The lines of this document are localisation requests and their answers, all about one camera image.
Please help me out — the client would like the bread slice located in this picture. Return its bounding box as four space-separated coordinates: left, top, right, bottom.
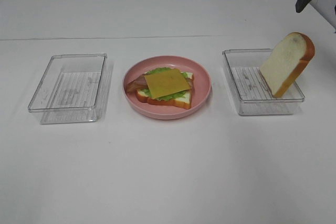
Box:
135 71 195 110
259 32 315 98

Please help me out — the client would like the green lettuce leaf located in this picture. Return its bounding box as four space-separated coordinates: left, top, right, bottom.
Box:
143 67 192 102

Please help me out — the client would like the yellow cheese slice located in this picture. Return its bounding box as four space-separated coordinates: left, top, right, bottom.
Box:
144 68 193 99

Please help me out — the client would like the bacon strip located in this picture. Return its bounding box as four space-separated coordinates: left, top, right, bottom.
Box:
125 82 148 93
132 72 194 89

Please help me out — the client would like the right clear plastic tray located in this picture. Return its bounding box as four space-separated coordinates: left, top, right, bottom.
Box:
222 48 305 116

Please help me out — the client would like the clear plastic tray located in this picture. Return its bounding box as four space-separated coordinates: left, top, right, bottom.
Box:
222 48 305 116
28 54 110 124

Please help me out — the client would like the pink round plate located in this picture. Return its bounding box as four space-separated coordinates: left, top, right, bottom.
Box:
123 56 212 120

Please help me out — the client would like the left clear plastic tray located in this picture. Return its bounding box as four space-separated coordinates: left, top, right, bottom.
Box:
28 54 110 124

